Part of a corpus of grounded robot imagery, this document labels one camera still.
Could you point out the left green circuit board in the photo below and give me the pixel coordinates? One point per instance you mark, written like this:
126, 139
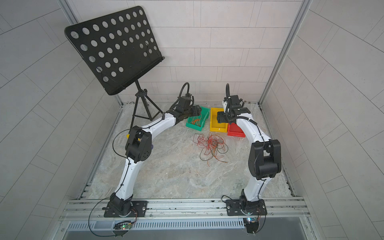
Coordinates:
123, 226

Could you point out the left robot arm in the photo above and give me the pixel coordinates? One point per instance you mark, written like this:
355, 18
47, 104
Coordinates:
139, 147

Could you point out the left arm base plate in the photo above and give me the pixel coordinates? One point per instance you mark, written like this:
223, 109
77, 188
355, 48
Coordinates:
132, 209

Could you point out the yellow plastic bin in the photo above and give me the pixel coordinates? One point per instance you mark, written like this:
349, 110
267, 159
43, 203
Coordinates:
215, 126

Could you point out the red plastic bin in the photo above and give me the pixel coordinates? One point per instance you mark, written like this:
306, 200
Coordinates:
235, 131

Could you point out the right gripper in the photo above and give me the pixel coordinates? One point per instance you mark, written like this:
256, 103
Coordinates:
222, 117

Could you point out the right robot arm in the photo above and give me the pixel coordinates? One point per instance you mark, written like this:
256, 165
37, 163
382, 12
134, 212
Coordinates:
264, 160

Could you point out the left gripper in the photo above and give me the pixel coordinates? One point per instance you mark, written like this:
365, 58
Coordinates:
195, 110

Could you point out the aluminium mounting rail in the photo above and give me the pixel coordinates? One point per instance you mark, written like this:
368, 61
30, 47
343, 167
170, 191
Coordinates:
159, 209

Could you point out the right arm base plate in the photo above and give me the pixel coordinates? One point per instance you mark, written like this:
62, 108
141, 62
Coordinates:
246, 208

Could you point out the green circuit board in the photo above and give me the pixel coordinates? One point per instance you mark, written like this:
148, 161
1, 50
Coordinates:
123, 226
251, 225

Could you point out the green plastic bin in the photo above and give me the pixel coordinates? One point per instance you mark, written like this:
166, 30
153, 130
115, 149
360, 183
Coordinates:
198, 123

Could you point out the right green circuit board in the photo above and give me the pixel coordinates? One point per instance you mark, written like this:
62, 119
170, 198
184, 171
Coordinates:
251, 225

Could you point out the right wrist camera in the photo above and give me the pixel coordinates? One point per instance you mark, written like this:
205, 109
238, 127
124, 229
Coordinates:
225, 106

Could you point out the black perforated music stand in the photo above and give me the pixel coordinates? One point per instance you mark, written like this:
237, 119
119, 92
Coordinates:
119, 48

